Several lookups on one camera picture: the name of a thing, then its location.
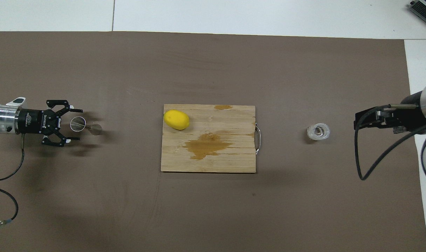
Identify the brown table mat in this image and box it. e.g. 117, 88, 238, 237
0, 31, 426, 252

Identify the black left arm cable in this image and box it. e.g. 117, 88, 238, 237
0, 135, 26, 231

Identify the wooden cutting board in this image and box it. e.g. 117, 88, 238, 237
160, 104, 262, 173

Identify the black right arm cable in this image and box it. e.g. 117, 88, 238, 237
354, 104, 426, 181

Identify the yellow lemon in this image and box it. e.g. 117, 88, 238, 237
164, 110, 190, 131

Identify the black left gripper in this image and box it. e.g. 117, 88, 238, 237
20, 100, 83, 147

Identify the steel double jigger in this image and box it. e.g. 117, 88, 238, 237
70, 117, 103, 136

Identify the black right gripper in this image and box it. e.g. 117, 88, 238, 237
354, 92, 426, 135

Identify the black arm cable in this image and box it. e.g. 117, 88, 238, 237
0, 135, 26, 231
354, 104, 426, 181

